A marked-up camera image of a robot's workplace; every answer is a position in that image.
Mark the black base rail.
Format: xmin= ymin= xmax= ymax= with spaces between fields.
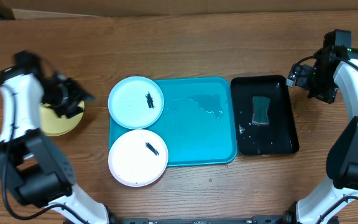
xmin=117 ymin=215 xmax=282 ymax=224

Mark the black rectangular tray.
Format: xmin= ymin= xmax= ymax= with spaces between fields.
xmin=231 ymin=75 xmax=300 ymax=156

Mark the white plate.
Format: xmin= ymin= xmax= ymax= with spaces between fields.
xmin=108 ymin=129 xmax=169 ymax=187

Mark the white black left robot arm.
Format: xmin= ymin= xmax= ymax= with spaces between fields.
xmin=0 ymin=67 xmax=114 ymax=223

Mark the green sponge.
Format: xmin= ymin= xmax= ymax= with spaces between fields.
xmin=252 ymin=96 xmax=270 ymax=125

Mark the teal plastic tray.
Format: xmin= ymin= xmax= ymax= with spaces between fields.
xmin=109 ymin=77 xmax=239 ymax=168

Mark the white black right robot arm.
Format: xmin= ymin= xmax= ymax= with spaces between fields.
xmin=275 ymin=46 xmax=358 ymax=223

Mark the light blue plate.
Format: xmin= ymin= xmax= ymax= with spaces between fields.
xmin=108 ymin=76 xmax=164 ymax=129

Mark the yellow plate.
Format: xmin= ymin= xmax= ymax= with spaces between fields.
xmin=40 ymin=104 xmax=84 ymax=137

